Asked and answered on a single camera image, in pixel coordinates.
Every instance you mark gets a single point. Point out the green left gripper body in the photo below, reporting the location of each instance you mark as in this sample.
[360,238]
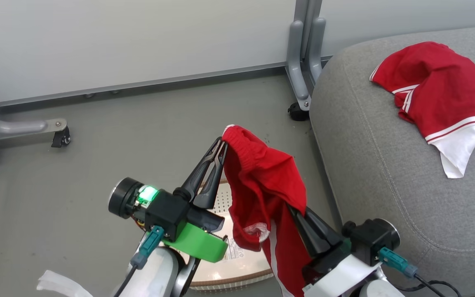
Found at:
[200,245]

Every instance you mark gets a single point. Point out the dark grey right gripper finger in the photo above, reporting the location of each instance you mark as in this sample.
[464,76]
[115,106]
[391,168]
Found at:
[309,241]
[324,233]

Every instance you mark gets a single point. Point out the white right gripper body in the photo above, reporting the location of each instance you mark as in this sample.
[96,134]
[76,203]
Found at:
[340,276]

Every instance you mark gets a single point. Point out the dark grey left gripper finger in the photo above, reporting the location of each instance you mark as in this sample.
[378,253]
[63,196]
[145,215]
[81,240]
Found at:
[210,187]
[198,175]

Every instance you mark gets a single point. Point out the red shorts with white stripe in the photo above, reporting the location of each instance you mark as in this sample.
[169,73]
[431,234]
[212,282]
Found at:
[262,177]

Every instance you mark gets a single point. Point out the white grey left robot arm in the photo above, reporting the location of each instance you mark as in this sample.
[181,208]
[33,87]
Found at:
[159,276]

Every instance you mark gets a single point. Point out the grey fabric sofa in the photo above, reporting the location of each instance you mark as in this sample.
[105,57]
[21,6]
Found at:
[386,165]

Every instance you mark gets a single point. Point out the pink white laundry basket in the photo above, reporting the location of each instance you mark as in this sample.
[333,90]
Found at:
[221,274]

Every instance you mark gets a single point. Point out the black caster wheel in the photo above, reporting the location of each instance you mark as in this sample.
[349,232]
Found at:
[61,138]
[297,112]

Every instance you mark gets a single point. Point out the white fabric strip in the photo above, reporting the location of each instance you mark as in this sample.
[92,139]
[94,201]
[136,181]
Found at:
[62,284]

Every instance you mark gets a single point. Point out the grey partition foot single bar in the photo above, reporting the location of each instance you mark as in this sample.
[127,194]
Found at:
[19,127]

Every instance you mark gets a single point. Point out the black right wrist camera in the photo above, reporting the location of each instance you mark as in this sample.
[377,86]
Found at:
[367,241]

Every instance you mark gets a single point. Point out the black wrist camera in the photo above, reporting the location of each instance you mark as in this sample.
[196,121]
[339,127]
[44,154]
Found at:
[367,241]
[167,212]

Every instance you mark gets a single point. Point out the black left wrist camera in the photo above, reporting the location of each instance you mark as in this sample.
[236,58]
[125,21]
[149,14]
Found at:
[167,212]

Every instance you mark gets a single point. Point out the grey partition bottom rail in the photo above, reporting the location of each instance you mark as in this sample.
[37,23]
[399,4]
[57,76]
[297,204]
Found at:
[138,84]

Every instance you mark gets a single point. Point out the grey partition post double foot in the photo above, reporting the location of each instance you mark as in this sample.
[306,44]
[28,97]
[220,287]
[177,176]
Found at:
[299,62]

